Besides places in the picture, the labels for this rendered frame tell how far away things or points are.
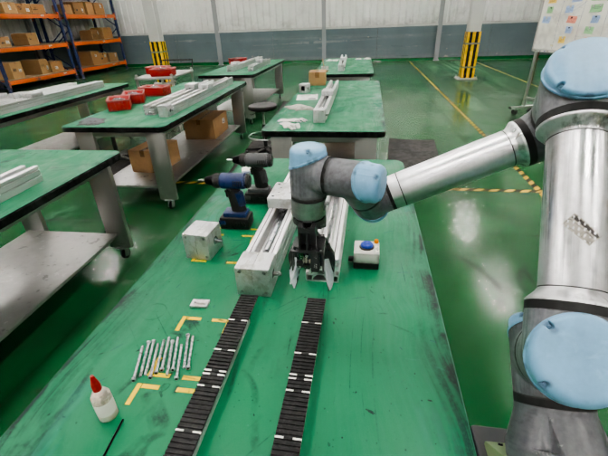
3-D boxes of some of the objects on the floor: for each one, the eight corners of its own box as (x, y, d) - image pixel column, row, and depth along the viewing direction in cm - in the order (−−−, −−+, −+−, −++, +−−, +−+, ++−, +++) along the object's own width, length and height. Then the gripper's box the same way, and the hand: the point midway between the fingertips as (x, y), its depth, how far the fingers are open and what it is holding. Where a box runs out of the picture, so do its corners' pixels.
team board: (506, 114, 626) (536, -27, 531) (532, 111, 634) (567, -27, 539) (581, 137, 496) (641, -43, 402) (613, 134, 504) (679, -43, 410)
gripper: (271, 224, 77) (279, 303, 88) (340, 227, 76) (339, 308, 86) (280, 206, 85) (285, 281, 95) (343, 208, 83) (341, 284, 93)
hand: (312, 283), depth 92 cm, fingers open, 8 cm apart
